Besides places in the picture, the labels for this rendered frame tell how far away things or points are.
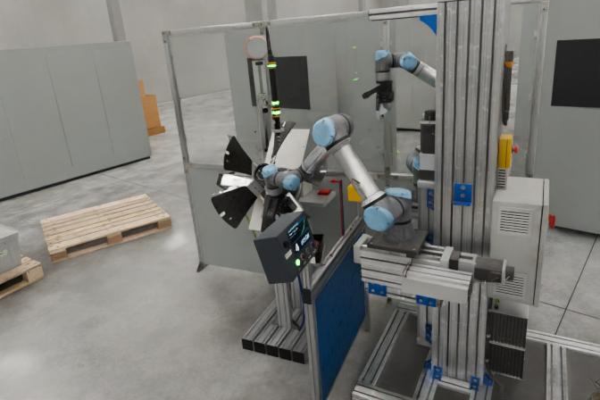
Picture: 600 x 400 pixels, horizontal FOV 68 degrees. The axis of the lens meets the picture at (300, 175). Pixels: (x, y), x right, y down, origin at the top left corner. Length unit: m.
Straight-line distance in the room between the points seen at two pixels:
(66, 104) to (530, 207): 6.82
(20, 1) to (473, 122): 13.64
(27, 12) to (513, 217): 13.86
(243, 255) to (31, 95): 4.66
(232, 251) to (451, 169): 2.34
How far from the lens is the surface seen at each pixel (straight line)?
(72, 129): 7.77
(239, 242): 3.80
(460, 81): 1.95
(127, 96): 8.14
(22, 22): 14.65
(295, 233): 1.74
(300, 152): 2.79
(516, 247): 2.09
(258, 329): 3.19
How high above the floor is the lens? 1.96
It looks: 18 degrees down
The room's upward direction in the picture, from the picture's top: 5 degrees counter-clockwise
